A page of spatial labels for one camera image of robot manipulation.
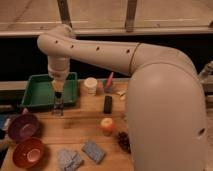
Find left wooden post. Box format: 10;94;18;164
57;0;72;33

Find green plastic tray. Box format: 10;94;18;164
21;72;78;110

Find black dish brush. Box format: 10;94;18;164
53;92;64;116

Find grey holder with red tool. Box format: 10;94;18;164
103;73;114;93

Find orange bowl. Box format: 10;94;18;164
12;137;45;169

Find black rectangular block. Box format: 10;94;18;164
103;96;112;114

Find right wooden post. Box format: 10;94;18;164
125;0;137;32

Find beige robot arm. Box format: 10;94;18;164
37;24;207;171

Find grey crumpled cloth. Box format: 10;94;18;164
57;149;83;171

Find blue object at edge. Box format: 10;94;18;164
0;114;10;130

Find pale yellow fries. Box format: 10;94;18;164
116;89;127;101

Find white cup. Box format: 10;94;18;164
84;77;98;95

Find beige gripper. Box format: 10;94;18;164
48;56;70;93

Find blue sponge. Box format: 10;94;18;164
82;141;106;164

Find bunch of dark grapes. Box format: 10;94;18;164
118;132;131;153

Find purple bowl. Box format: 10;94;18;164
8;114;39;142

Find wooden post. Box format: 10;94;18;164
57;0;72;33
125;0;137;32

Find red yellow apple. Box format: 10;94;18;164
100;118;115;135

